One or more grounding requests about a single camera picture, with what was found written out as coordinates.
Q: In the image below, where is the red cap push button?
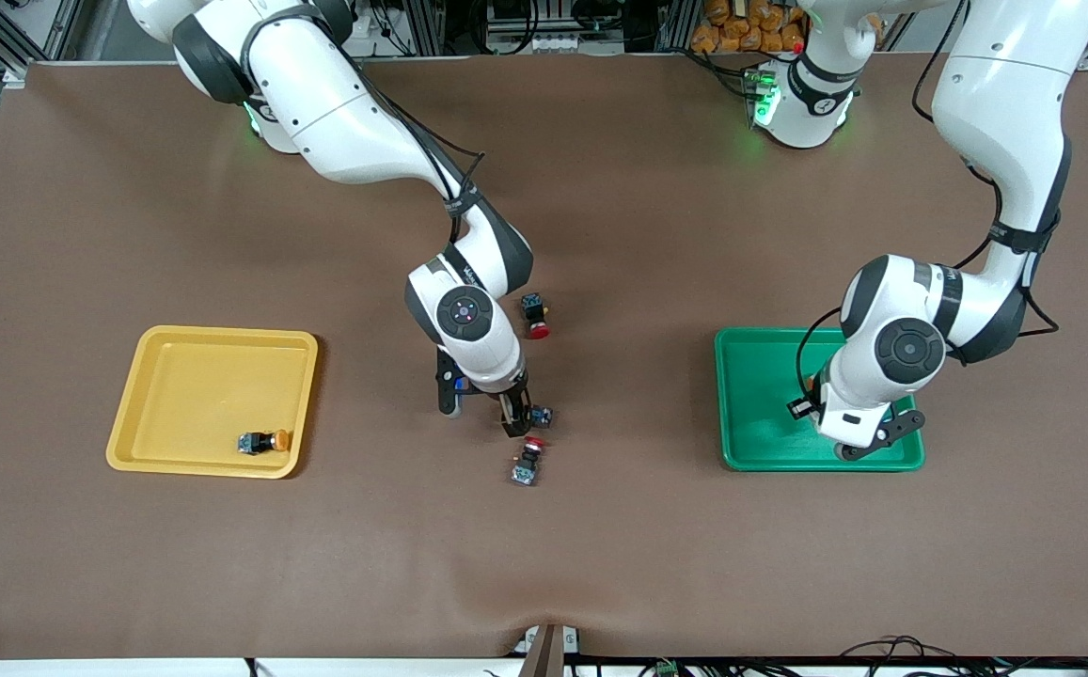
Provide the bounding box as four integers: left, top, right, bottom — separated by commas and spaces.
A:
519, 293, 552, 340
509, 436, 550, 488

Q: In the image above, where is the green plastic tray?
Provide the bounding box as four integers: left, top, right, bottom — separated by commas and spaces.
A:
714, 327, 926, 473

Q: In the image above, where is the brown table cover mat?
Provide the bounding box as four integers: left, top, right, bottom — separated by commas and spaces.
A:
0, 52, 1088, 661

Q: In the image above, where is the yellow plastic tray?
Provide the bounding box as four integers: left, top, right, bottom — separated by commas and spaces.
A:
105, 324, 320, 480

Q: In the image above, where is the white terminal strip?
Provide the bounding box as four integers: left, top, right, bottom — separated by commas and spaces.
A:
487, 31, 601, 55

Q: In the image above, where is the white power strip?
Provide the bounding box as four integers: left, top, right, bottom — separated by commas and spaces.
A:
346, 8, 385, 53

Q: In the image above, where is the orange knobbly objects pile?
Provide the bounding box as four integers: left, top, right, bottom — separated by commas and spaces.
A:
691, 0, 803, 55

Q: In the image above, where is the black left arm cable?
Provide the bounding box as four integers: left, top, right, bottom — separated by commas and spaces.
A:
793, 0, 1062, 405

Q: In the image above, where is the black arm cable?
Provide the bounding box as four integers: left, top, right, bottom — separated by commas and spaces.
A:
793, 0, 1062, 405
346, 56, 488, 245

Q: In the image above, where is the black cable bundle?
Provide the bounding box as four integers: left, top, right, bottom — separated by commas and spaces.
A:
835, 635, 1088, 677

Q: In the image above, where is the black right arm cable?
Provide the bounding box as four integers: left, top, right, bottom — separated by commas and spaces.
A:
346, 56, 488, 245

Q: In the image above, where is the metal table clamp bracket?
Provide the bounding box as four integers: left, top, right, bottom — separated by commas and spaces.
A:
511, 622, 584, 677

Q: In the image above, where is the aluminium frame post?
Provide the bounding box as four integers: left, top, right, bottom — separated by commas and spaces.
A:
654, 0, 700, 53
401, 0, 446, 55

